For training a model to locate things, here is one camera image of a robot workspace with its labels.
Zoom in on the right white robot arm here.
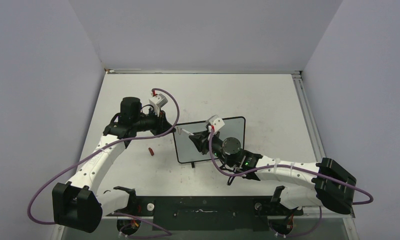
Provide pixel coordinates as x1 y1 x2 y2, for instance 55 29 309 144
188 130 357 215

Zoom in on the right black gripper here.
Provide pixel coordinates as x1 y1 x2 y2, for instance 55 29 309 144
190 128 236 168

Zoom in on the red marker cap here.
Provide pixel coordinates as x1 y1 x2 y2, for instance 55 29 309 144
148 147 155 156

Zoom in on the aluminium rail frame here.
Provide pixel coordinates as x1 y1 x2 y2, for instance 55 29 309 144
55 68 357 233

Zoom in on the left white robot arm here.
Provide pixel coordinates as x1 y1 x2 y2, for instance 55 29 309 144
52 93 174 233

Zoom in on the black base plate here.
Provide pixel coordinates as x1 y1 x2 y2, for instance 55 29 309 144
133 195 280 232

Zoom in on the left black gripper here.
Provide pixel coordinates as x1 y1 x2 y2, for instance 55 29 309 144
133 107 175 138

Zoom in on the white whiteboard marker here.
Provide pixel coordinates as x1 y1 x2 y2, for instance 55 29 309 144
181 128 194 136

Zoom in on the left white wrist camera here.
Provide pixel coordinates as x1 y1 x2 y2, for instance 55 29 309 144
149 93 168 116

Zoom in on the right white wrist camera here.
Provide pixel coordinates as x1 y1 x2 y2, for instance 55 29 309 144
206 115 225 135

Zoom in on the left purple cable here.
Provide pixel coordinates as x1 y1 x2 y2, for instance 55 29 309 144
27 88 181 225

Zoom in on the black framed whiteboard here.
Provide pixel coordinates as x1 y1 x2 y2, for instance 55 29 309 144
172 116 247 169

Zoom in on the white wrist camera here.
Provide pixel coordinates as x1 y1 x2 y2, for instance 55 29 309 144
149 93 168 116
206 115 225 135

